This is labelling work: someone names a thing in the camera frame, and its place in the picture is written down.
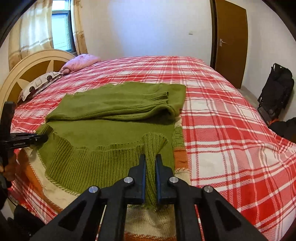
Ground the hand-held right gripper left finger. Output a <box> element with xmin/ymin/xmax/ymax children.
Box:
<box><xmin>29</xmin><ymin>154</ymin><xmax>147</xmax><ymax>241</ymax></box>

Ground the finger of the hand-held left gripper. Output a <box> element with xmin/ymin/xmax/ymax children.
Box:
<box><xmin>10</xmin><ymin>133</ymin><xmax>49</xmax><ymax>149</ymax></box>

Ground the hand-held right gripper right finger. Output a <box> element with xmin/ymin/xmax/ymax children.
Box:
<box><xmin>155</xmin><ymin>154</ymin><xmax>269</xmax><ymax>241</ymax></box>

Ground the green knit sweater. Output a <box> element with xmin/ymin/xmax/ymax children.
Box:
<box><xmin>36</xmin><ymin>82</ymin><xmax>187</xmax><ymax>207</ymax></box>

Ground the person's left hand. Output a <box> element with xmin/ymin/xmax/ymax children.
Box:
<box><xmin>0</xmin><ymin>152</ymin><xmax>18</xmax><ymax>181</ymax></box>

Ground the cream and brown headboard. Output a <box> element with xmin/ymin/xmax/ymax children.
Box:
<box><xmin>0</xmin><ymin>49</ymin><xmax>77</xmax><ymax>105</ymax></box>

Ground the orange cream striped knit cloth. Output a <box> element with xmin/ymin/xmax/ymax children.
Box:
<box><xmin>22</xmin><ymin>120</ymin><xmax>192</xmax><ymax>241</ymax></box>

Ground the brown patterned white pillow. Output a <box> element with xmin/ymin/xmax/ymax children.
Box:
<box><xmin>17</xmin><ymin>71</ymin><xmax>64</xmax><ymax>102</ymax></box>

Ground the beige floral curtain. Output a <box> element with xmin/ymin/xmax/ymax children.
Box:
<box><xmin>70</xmin><ymin>0</ymin><xmax>89</xmax><ymax>56</ymax></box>
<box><xmin>8</xmin><ymin>0</ymin><xmax>55</xmax><ymax>70</ymax></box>

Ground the pink pillow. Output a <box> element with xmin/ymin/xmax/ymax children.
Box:
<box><xmin>60</xmin><ymin>54</ymin><xmax>102</xmax><ymax>74</ymax></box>

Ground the bed with red plaid sheet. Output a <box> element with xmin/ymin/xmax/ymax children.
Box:
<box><xmin>9</xmin><ymin>55</ymin><xmax>296</xmax><ymax>234</ymax></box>

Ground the window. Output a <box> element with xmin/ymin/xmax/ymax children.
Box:
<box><xmin>51</xmin><ymin>0</ymin><xmax>77</xmax><ymax>54</ymax></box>

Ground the black bag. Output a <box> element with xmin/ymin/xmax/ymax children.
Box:
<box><xmin>269</xmin><ymin>118</ymin><xmax>296</xmax><ymax>141</ymax></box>

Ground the black backpack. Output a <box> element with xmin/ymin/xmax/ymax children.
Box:
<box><xmin>257</xmin><ymin>63</ymin><xmax>295</xmax><ymax>126</ymax></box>

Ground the brown wooden door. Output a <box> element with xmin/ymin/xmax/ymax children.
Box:
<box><xmin>210</xmin><ymin>0</ymin><xmax>249</xmax><ymax>90</ymax></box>

